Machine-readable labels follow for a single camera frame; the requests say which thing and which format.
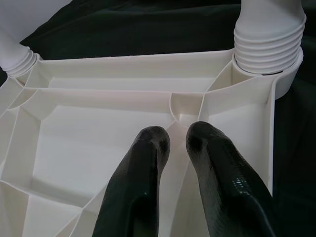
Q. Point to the white plastic table leg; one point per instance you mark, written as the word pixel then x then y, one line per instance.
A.
pixel 269 37
pixel 12 54

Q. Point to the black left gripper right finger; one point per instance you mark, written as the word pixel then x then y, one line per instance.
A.
pixel 227 182

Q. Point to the black tablecloth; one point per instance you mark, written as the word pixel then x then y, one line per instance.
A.
pixel 148 24

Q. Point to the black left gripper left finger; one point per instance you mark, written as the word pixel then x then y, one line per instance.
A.
pixel 133 187

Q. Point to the white plastic children table top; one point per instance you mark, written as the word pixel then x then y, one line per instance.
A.
pixel 98 135

